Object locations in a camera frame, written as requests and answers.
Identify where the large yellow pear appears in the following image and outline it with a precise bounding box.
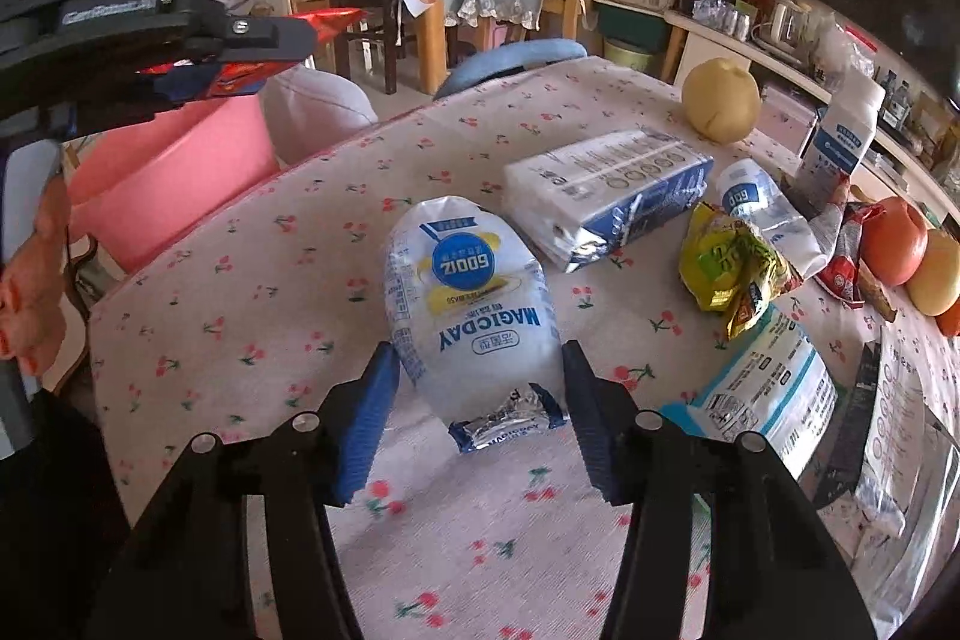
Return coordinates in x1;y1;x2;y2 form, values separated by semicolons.
681;56;764;145

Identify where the red shiny snack wrapper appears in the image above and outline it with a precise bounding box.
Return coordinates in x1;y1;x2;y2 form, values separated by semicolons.
139;6;368;103

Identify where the dark flat packet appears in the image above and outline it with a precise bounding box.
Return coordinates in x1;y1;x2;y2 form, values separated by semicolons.
814;340;882;510

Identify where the dark green storage box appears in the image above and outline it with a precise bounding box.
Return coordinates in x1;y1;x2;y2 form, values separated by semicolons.
596;0;671;52

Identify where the crushed clear plastic bottle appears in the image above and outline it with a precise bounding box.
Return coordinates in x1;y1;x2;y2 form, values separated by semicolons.
712;158;826;277

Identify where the flat white blue tissue packet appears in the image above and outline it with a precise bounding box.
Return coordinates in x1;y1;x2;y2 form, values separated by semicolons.
501;128;715;274

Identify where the white electric kettle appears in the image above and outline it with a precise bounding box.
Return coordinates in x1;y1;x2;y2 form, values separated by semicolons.
765;0;815;49

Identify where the red white snack wrapper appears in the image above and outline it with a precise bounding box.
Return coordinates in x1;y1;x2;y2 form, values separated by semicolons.
806;197;871;310

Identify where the person's left hand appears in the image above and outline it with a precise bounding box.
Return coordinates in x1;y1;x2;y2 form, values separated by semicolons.
0;179;73;380

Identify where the blue chair back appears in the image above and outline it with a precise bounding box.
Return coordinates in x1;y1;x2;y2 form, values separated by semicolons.
433;38;587;101

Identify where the white plastic bottle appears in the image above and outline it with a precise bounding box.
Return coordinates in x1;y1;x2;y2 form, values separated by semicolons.
795;77;887;199

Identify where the white television cabinet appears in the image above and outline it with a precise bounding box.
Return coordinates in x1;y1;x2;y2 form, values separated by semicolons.
664;6;960;199

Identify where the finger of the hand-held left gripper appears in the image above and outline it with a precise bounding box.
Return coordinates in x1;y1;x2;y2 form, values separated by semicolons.
45;72;190;142
217;14;317;65

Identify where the puffed white blue bag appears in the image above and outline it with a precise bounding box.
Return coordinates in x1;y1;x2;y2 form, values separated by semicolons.
384;195;571;455

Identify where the pink plastic bucket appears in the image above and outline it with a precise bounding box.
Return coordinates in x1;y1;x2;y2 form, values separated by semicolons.
67;85;282;274

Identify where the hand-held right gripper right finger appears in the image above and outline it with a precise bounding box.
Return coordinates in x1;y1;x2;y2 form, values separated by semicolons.
561;340;878;640

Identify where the teal white wet wipes packet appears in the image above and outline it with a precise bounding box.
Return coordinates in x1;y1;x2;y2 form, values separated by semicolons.
660;302;837;483

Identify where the light green bin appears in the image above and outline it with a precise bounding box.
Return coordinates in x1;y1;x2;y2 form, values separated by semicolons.
604;36;661;73

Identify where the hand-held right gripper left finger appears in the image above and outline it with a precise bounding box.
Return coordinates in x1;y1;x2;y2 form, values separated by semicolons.
79;340;403;640

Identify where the white seat cushion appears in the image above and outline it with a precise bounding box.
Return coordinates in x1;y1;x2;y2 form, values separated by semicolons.
259;64;378;169

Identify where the filled translucent plastic bag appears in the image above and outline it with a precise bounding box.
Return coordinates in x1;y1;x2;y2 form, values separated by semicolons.
814;14;878;86

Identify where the yellow apple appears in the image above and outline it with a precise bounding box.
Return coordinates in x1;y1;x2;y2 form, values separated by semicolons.
906;229;960;316

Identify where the yellow green snack wrapper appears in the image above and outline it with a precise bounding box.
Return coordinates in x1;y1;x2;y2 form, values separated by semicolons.
679;201;803;341

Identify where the clear plastic bag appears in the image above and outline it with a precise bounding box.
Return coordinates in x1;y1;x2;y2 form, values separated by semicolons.
847;325;960;611

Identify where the orange red apple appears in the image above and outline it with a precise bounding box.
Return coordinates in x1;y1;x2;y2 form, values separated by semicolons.
859;196;929;287

